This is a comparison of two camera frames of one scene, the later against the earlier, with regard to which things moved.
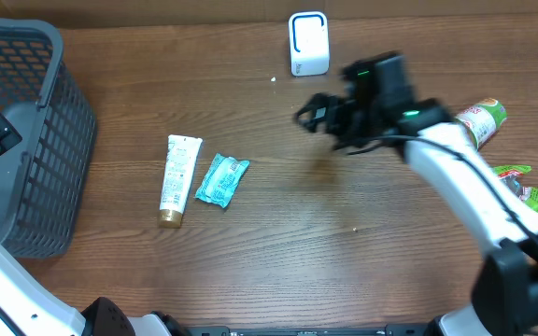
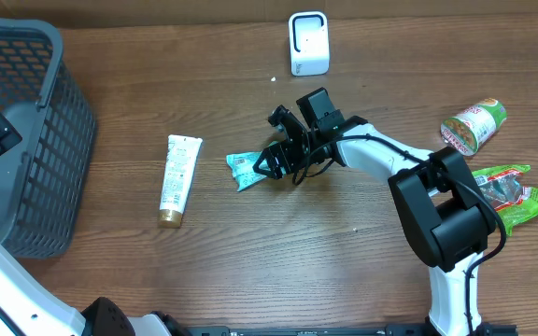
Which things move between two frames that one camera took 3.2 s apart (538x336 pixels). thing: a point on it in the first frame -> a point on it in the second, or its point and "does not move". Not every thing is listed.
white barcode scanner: [309, 47] does not move
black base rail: [390, 329] does not move
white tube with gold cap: [181, 156] does not move
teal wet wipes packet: [220, 179] -> [241, 166]
